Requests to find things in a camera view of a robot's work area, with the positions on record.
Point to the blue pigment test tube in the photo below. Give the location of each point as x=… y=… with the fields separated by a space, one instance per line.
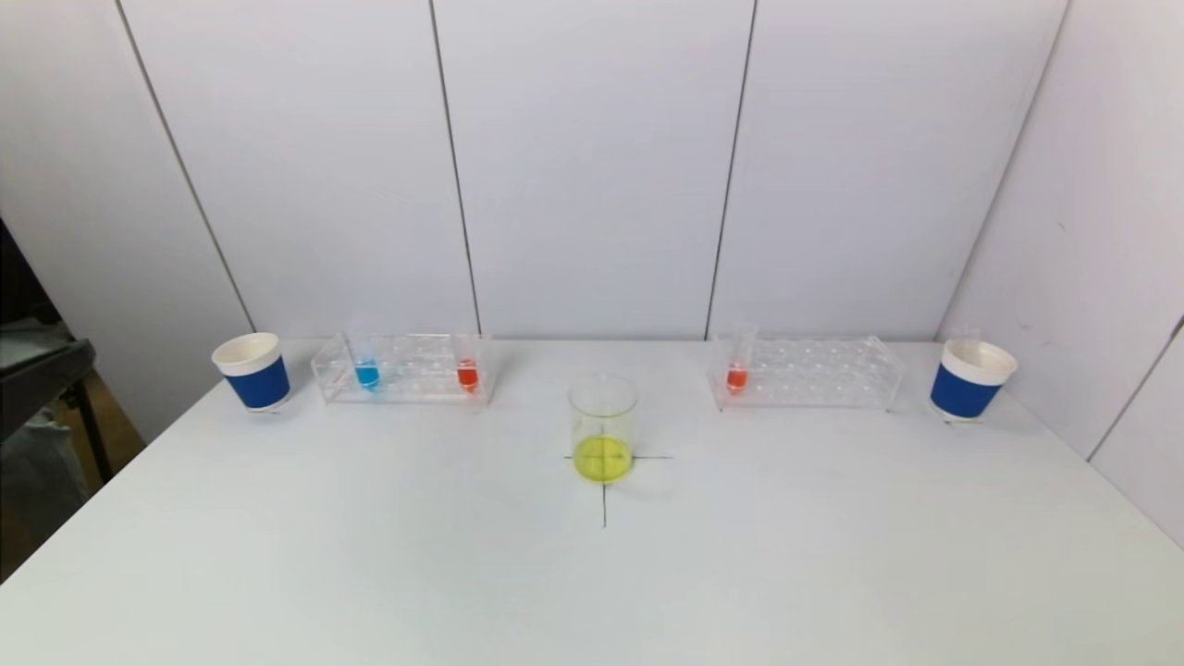
x=367 y=374

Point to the blue paper cup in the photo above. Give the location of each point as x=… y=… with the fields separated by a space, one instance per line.
x=259 y=381
x=962 y=390

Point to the red pigment test tube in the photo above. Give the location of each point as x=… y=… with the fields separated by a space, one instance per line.
x=736 y=377
x=467 y=375

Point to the clear glass beaker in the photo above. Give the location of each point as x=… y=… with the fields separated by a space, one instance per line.
x=603 y=458

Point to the clear acrylic test tube rack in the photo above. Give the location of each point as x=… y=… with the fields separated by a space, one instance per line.
x=416 y=388
x=814 y=384

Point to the yellow pigment test tube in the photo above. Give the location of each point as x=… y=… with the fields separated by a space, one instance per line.
x=965 y=335

